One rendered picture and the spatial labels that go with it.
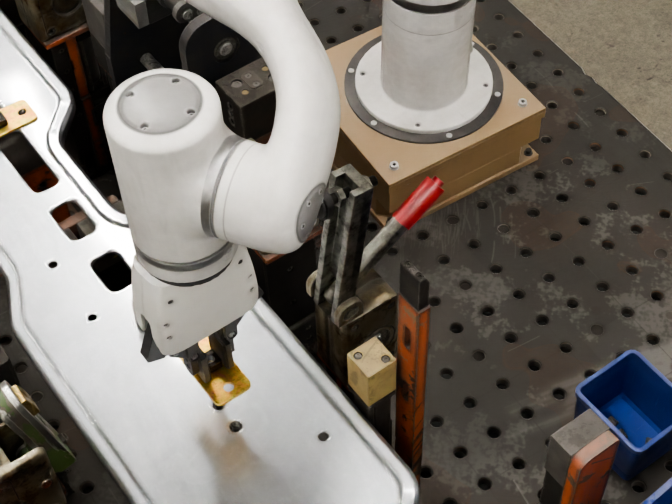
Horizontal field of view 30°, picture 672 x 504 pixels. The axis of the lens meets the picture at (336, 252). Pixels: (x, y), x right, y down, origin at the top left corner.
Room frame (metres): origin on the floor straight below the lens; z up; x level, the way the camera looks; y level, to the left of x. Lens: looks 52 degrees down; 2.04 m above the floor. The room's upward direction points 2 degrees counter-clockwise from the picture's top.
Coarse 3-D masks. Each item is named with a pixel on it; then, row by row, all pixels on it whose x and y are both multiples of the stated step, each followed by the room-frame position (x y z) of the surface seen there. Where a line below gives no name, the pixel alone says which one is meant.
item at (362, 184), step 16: (336, 176) 0.73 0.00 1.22; (352, 176) 0.72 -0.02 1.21; (336, 192) 0.71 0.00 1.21; (352, 192) 0.71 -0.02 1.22; (368, 192) 0.71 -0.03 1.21; (320, 208) 0.69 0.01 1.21; (336, 208) 0.72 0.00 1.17; (352, 208) 0.70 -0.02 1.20; (368, 208) 0.71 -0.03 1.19; (336, 224) 0.72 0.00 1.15; (352, 224) 0.70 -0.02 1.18; (336, 240) 0.72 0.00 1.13; (352, 240) 0.70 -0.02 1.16; (320, 256) 0.72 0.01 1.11; (336, 256) 0.72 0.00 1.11; (352, 256) 0.70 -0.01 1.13; (320, 272) 0.72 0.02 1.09; (336, 272) 0.71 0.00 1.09; (352, 272) 0.70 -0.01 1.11; (320, 288) 0.71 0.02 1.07; (336, 288) 0.69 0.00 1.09; (352, 288) 0.70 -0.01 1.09; (336, 304) 0.69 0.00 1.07
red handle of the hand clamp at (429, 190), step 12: (432, 180) 0.77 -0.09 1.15; (420, 192) 0.77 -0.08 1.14; (432, 192) 0.76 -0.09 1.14; (408, 204) 0.76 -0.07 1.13; (420, 204) 0.76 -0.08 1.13; (432, 204) 0.76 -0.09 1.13; (396, 216) 0.75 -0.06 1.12; (408, 216) 0.75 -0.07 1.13; (420, 216) 0.75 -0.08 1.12; (384, 228) 0.75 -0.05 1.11; (396, 228) 0.74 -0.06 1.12; (408, 228) 0.74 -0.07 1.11; (372, 240) 0.74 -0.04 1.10; (384, 240) 0.74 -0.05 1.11; (396, 240) 0.74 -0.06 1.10; (372, 252) 0.73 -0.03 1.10; (384, 252) 0.73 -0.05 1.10; (372, 264) 0.72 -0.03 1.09; (360, 276) 0.72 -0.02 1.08
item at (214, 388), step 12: (204, 348) 0.65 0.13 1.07; (216, 360) 0.63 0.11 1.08; (216, 372) 0.62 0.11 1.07; (228, 372) 0.62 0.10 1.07; (240, 372) 0.62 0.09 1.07; (204, 384) 0.61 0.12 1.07; (216, 384) 0.61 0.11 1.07; (240, 384) 0.61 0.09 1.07; (216, 396) 0.59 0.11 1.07; (228, 396) 0.59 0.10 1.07
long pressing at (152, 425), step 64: (0, 64) 1.12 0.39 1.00; (64, 128) 1.01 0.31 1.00; (0, 192) 0.91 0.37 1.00; (64, 192) 0.91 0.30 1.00; (0, 256) 0.82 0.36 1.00; (64, 256) 0.82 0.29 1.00; (128, 256) 0.82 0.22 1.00; (64, 320) 0.74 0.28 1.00; (128, 320) 0.73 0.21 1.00; (256, 320) 0.73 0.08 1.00; (64, 384) 0.66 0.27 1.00; (128, 384) 0.66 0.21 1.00; (192, 384) 0.65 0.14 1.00; (256, 384) 0.65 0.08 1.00; (320, 384) 0.65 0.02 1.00; (128, 448) 0.59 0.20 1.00; (192, 448) 0.58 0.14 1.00; (256, 448) 0.58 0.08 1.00; (320, 448) 0.58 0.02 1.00; (384, 448) 0.57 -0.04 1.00
